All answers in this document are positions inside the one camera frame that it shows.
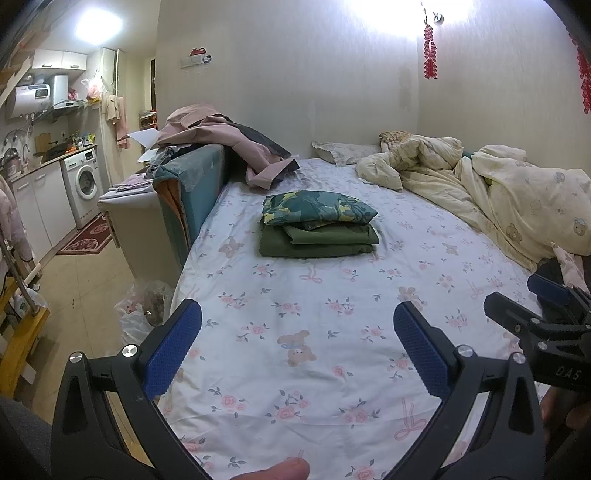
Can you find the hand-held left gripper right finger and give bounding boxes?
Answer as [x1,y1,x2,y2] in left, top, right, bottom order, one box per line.
[392,301,548,480]

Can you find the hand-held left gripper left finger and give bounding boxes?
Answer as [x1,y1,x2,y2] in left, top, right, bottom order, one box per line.
[51,298,218,480]

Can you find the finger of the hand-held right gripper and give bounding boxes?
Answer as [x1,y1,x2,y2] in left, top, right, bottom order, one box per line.
[484,292,591,342]
[527,273,591,319]

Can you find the teal yellow leaf-print pants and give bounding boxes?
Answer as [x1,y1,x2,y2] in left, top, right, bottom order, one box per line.
[262,190,379,230]

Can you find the olive green folded pants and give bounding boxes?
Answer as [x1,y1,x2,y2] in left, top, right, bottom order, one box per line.
[259,222,380,258]

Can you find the person's right hand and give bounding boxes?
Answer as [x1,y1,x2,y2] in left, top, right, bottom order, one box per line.
[540,388,591,448]

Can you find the person's left hand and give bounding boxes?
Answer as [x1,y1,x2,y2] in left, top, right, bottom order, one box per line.
[229,459,311,480]

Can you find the black cloth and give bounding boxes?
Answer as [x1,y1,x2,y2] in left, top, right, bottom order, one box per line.
[529,258,568,296]

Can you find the pink floral cloth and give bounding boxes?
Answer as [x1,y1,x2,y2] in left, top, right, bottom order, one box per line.
[551,242,589,294]

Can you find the white plastic bag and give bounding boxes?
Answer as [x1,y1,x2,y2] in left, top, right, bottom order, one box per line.
[115,279,176,344]

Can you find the cream bear-print quilt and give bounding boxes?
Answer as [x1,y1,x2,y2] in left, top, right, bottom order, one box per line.
[355,135,591,273]

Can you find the bed with floral sheet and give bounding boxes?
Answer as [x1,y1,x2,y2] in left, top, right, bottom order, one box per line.
[154,157,555,480]

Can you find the white side table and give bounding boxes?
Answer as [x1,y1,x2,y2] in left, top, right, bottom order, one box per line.
[97,182,185,282]

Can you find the red patterned rug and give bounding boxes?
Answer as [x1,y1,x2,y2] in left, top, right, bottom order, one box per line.
[56,212,114,256]

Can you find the yellow wooden rack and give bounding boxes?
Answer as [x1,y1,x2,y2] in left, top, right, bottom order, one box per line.
[0,277,51,398]

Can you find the person's grey trouser leg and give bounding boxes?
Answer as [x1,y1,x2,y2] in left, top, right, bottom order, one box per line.
[0,394,153,480]

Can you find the teal bed headboard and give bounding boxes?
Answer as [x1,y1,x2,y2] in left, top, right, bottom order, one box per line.
[152,143,227,259]

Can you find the white washing machine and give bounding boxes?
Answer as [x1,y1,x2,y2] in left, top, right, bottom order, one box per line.
[60,148,105,229]

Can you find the white kitchen counter cabinets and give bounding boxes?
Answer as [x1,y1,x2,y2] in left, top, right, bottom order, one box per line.
[10,161,77,264]

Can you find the brown patterned cloth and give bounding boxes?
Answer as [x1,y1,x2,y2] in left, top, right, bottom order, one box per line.
[379,131,414,148]

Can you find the pink padded garment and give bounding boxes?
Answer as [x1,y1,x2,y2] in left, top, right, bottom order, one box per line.
[0,175,35,278]

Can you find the pale floral pillow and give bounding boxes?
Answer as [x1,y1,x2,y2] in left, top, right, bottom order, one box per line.
[311,141,382,166]

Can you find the white paper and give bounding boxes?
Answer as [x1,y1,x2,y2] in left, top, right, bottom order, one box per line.
[126,128,160,151]

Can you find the dark grey cloth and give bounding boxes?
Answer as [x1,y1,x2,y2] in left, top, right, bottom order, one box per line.
[222,121,293,160]

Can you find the pink hanging towels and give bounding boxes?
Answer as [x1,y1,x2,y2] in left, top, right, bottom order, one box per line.
[102,93,127,149]

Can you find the rice cooker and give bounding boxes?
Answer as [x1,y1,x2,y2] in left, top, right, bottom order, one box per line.
[0,148,24,175]

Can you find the red hanging firecracker decoration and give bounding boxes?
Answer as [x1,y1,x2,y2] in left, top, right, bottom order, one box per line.
[422,2,439,80]

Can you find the white water heater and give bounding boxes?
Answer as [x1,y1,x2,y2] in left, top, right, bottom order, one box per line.
[6,75,69,120]

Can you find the red hanging wall decoration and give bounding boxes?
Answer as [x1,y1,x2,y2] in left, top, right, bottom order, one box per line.
[577,44,591,115]

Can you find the wall socket with red ornament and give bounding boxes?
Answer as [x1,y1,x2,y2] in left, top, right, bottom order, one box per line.
[181,47,214,70]

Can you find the white wall cabinet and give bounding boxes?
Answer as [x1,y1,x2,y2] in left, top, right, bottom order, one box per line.
[30,48,88,70]

